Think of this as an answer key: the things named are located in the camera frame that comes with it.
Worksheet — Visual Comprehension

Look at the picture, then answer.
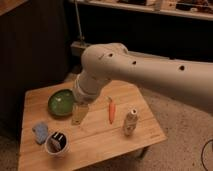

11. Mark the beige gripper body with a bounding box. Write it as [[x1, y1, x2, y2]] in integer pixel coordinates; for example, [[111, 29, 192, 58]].
[[71, 104, 89, 125]]

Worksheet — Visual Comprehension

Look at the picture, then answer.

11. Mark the cluttered upper shelf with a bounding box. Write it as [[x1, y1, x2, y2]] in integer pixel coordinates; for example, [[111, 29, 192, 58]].
[[68, 0, 213, 21]]

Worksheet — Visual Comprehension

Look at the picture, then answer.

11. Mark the blue sponge cloth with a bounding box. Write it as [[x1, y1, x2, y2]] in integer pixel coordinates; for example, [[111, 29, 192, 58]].
[[32, 122, 49, 145]]

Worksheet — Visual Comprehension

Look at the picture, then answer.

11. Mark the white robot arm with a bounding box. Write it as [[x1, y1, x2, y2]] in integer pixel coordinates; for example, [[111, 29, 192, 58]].
[[71, 42, 213, 115]]

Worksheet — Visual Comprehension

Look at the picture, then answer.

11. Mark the black cable on floor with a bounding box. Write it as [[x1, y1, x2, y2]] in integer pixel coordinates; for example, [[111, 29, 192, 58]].
[[200, 138, 213, 171]]

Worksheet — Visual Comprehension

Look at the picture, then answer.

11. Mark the wooden low table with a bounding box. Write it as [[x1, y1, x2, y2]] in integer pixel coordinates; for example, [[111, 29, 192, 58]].
[[18, 81, 166, 171]]

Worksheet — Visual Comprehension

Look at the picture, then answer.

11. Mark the white cup with contents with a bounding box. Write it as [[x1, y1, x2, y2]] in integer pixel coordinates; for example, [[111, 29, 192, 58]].
[[44, 132, 69, 157]]

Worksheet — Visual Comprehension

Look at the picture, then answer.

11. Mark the green round plate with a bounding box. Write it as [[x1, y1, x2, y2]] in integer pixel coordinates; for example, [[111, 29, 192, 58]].
[[48, 89, 75, 117]]

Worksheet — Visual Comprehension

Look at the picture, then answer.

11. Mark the metal vertical pole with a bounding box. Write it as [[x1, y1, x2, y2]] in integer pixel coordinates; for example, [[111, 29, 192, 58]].
[[74, 0, 84, 44]]

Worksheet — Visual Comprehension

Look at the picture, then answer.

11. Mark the orange carrot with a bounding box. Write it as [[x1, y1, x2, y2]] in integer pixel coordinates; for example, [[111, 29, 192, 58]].
[[107, 97, 116, 124]]

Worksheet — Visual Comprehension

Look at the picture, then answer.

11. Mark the small patterned bottle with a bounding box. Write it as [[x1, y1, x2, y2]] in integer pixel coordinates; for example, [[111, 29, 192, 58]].
[[123, 109, 138, 136]]

